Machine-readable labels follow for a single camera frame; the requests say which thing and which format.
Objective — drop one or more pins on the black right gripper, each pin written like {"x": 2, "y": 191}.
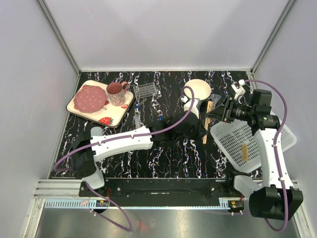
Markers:
{"x": 225, "y": 112}

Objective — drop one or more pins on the clear plastic funnel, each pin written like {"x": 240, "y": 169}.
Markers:
{"x": 215, "y": 99}

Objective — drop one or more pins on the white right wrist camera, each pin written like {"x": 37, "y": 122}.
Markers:
{"x": 238, "y": 88}

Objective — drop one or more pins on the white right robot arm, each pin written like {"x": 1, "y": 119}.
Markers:
{"x": 276, "y": 197}

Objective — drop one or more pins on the pink dotted plate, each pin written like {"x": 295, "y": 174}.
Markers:
{"x": 90, "y": 99}

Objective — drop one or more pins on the blue cap tube near rack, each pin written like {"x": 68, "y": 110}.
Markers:
{"x": 140, "y": 103}

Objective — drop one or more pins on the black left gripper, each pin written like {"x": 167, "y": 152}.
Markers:
{"x": 194, "y": 135}

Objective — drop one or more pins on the white wash bottle red cap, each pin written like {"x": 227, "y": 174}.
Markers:
{"x": 96, "y": 131}

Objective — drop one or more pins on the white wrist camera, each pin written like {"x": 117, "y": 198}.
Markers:
{"x": 238, "y": 88}
{"x": 191, "y": 105}

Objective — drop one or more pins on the wooden test tube clamp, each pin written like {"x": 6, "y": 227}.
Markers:
{"x": 207, "y": 120}

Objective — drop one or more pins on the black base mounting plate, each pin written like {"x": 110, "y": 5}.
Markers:
{"x": 168, "y": 192}

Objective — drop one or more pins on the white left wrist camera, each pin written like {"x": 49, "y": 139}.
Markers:
{"x": 191, "y": 105}

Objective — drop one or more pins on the clear test tube rack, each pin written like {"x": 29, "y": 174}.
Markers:
{"x": 145, "y": 90}

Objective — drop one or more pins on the cream green bowl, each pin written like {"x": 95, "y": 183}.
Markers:
{"x": 201, "y": 88}

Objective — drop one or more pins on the pink floral mug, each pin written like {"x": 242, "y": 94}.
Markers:
{"x": 116, "y": 92}

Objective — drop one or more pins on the white plastic basket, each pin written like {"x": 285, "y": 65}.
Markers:
{"x": 229, "y": 137}

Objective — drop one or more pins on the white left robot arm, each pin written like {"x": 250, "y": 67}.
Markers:
{"x": 163, "y": 133}

